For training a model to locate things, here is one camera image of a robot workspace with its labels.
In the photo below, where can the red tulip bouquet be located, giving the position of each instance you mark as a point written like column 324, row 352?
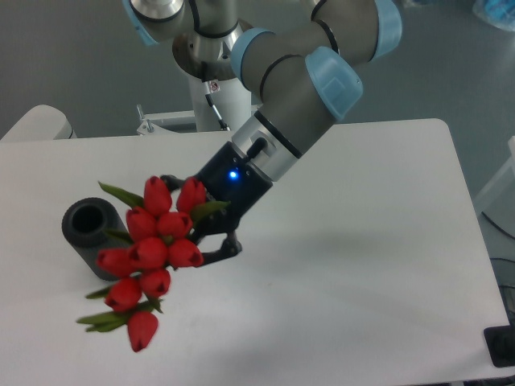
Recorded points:
column 159, row 225

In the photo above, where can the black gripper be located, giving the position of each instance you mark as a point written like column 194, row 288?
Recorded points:
column 230, row 177

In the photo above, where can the white rounded furniture corner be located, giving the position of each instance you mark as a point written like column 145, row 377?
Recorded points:
column 41, row 123

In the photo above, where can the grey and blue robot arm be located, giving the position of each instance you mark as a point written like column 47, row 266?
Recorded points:
column 306, row 83

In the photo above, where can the blue plastic bag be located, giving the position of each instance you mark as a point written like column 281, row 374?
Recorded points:
column 498, row 13

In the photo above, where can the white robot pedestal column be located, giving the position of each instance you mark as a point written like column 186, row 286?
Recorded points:
column 228, row 93

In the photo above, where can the dark grey ribbed vase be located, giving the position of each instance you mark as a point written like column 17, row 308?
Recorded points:
column 83, row 227

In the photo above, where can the white metal base frame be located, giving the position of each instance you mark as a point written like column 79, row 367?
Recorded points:
column 172, row 121

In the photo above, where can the black device at table edge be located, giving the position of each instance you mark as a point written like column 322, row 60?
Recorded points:
column 500, row 343

